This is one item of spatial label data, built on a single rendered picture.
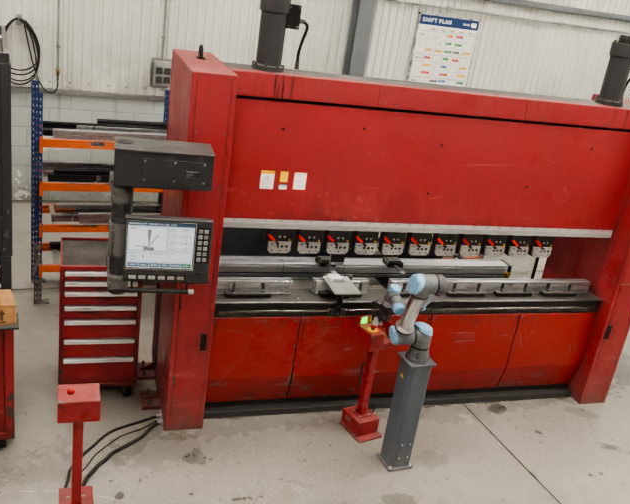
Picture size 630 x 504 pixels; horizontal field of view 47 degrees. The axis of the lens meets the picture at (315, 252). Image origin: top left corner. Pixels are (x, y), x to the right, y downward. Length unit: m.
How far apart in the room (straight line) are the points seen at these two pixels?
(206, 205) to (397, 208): 1.33
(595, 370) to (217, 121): 3.59
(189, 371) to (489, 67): 6.88
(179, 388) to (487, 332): 2.25
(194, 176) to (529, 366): 3.20
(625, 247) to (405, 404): 2.14
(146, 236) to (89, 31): 4.83
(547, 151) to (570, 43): 5.94
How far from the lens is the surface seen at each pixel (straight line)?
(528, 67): 10.77
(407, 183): 4.82
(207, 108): 4.09
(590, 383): 6.20
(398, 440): 4.76
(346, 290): 4.73
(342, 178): 4.64
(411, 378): 4.52
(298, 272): 5.10
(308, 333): 4.89
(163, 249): 3.89
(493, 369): 5.72
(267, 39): 4.39
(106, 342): 4.94
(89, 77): 8.51
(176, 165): 3.76
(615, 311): 5.95
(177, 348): 4.61
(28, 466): 4.70
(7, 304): 4.02
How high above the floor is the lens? 2.91
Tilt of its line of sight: 21 degrees down
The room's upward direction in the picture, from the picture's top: 9 degrees clockwise
